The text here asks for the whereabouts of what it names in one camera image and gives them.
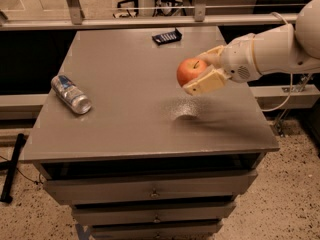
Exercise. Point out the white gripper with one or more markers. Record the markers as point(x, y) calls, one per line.
point(237, 59)

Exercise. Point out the red apple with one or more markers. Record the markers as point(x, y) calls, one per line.
point(190, 69)

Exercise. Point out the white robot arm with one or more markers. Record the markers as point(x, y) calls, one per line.
point(289, 48)

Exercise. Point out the top grey drawer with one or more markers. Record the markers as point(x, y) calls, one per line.
point(150, 187)

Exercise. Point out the grey drawer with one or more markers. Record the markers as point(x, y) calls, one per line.
point(155, 231)
point(154, 214)
point(150, 187)

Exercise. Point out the middle grey drawer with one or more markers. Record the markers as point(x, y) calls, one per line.
point(154, 214)

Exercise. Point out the grey metal railing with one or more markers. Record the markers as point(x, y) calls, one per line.
point(115, 14)

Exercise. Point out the silver blue drink can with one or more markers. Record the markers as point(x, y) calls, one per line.
point(70, 94)

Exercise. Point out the bottom grey drawer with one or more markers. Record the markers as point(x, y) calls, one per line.
point(155, 231)

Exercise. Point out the black stand leg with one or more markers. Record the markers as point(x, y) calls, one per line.
point(10, 166)

